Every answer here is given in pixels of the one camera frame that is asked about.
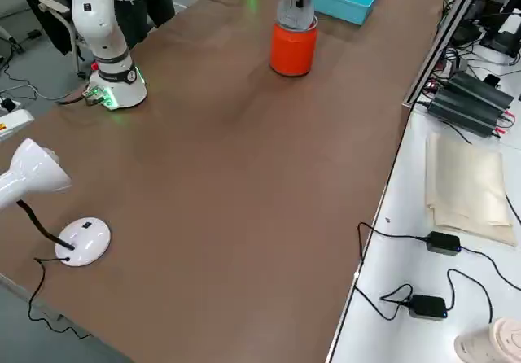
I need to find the grey round bin lid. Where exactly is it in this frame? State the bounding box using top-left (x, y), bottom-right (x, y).
top-left (276, 0), bottom-right (317, 31)

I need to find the orange cylindrical bin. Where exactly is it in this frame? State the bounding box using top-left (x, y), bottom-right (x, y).
top-left (269, 12), bottom-right (320, 78)

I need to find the black power supply unit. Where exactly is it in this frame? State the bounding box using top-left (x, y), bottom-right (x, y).
top-left (441, 71), bottom-right (516, 114)
top-left (425, 94), bottom-right (508, 139)

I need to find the black monitor stand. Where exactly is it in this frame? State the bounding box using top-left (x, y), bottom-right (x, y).
top-left (478, 0), bottom-right (521, 59)

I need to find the grey office chair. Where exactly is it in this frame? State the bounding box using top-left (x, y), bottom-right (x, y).
top-left (38, 0), bottom-right (90, 80)

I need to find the beige folded cloth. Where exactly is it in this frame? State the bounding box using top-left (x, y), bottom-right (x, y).
top-left (424, 131), bottom-right (519, 247)

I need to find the black power adapter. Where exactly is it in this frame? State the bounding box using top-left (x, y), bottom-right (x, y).
top-left (425, 230), bottom-right (462, 256)
top-left (407, 294), bottom-right (449, 321)

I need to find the white control box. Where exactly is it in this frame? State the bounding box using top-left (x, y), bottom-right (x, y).
top-left (0, 108), bottom-right (36, 143)

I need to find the white desk lamp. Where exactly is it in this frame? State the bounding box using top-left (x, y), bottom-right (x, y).
top-left (0, 137), bottom-right (112, 269)

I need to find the pink round object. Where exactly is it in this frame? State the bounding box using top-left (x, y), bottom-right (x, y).
top-left (453, 317), bottom-right (521, 363)

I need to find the aluminium camera post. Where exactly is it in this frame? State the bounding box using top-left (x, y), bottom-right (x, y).
top-left (401, 0), bottom-right (492, 110)

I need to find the black arm base cable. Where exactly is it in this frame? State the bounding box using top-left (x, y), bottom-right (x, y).
top-left (55, 93), bottom-right (89, 107)

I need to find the black adapter cable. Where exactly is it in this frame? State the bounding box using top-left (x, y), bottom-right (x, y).
top-left (458, 247), bottom-right (521, 291)
top-left (357, 221), bottom-right (429, 263)
top-left (352, 283), bottom-right (413, 321)
top-left (445, 268), bottom-right (494, 324)

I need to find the black lamp cable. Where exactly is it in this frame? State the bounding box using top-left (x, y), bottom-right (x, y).
top-left (27, 256), bottom-right (94, 340)

